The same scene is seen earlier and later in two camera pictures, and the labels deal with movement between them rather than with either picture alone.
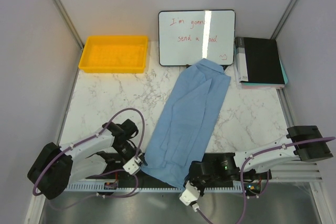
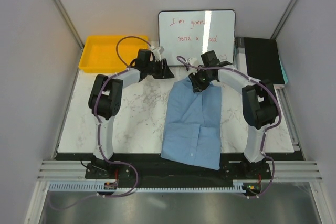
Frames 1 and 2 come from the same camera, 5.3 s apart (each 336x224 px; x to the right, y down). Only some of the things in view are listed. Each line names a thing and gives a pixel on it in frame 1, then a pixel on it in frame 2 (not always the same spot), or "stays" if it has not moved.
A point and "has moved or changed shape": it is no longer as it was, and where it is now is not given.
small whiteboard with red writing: [186, 36] stays
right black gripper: [201, 189] -> [197, 87]
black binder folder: [258, 61] stays
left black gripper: [138, 152] -> [166, 73]
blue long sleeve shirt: [184, 128] has moved or changed shape
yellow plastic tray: [115, 54] stays
